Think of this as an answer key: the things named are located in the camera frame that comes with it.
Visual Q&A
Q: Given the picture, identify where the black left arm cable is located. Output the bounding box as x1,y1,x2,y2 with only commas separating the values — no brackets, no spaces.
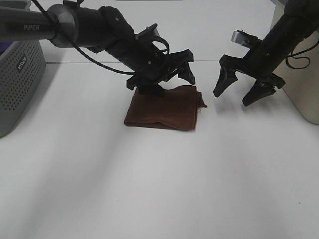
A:
32,0,170,75

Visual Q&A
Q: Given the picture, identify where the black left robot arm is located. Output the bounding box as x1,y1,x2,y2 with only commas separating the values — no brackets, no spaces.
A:
0,0,195,97

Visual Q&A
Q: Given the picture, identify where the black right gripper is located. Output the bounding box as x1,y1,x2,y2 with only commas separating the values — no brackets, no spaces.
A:
213,40,286,107

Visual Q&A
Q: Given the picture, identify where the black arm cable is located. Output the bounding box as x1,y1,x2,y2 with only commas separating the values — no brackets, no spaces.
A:
32,0,170,75
286,19,319,69

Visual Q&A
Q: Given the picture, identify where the purple cloth in basket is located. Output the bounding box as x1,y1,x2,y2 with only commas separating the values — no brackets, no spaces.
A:
0,42,12,54

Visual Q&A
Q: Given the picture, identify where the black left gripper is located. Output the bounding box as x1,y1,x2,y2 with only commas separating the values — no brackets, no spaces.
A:
105,33,195,97

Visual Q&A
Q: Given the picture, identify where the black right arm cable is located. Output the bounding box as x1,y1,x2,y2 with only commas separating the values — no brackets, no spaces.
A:
286,19,319,69

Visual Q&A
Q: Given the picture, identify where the brown towel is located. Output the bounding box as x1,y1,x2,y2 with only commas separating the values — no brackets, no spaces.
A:
124,85,207,131

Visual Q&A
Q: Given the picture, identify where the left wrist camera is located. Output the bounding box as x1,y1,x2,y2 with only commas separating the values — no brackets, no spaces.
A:
136,23,160,41

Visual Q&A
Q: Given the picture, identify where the grey perforated laundry basket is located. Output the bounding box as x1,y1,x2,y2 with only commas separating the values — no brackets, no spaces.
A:
0,40,46,137

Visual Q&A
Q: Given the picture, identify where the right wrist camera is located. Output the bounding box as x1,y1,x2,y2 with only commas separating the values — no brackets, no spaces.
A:
231,30,261,49

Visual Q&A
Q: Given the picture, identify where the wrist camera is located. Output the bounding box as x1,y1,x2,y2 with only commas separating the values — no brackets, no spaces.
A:
231,30,261,49
136,23,160,41

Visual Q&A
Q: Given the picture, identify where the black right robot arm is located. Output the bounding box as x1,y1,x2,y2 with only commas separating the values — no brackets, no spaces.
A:
213,0,319,106

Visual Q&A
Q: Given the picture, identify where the beige storage bin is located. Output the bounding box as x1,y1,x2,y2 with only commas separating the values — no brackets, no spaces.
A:
270,0,319,125

